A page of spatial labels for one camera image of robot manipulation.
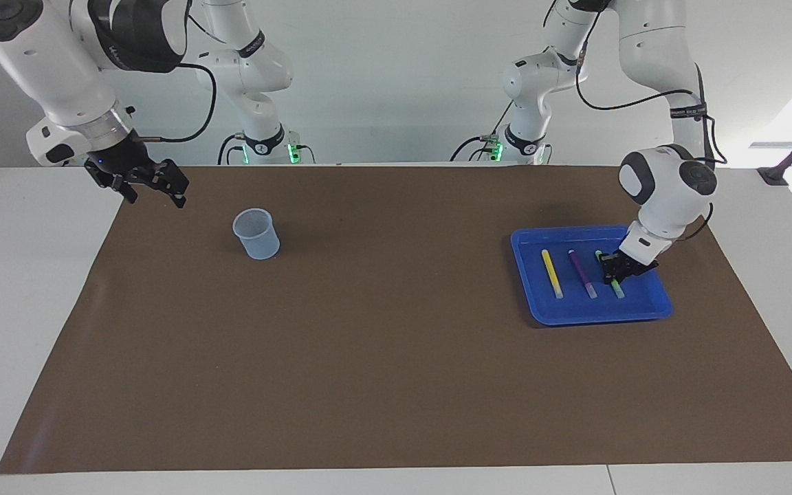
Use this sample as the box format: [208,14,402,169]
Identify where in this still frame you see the yellow marker pen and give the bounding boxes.
[541,250,564,299]

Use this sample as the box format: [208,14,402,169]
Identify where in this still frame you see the brown table mat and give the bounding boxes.
[0,165,792,475]

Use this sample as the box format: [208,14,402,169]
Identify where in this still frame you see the blue plastic tray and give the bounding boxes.
[510,225,674,327]

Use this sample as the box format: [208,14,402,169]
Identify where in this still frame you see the translucent plastic cup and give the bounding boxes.
[232,208,281,261]

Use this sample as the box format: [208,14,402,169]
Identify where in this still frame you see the black arm base cable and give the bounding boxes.
[217,134,245,166]
[450,103,510,164]

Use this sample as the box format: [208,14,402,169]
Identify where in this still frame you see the green marker pen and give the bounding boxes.
[595,250,625,299]

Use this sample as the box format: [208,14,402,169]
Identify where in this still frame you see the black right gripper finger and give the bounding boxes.
[97,175,139,204]
[152,159,189,208]

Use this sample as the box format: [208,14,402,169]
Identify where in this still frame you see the black right arm base cable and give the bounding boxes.
[217,134,245,166]

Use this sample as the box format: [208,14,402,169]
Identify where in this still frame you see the black left arm base cable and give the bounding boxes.
[450,103,510,164]

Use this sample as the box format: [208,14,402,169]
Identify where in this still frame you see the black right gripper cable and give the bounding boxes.
[128,62,218,144]

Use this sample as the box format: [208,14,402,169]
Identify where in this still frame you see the purple marker pen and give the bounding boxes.
[569,250,597,299]

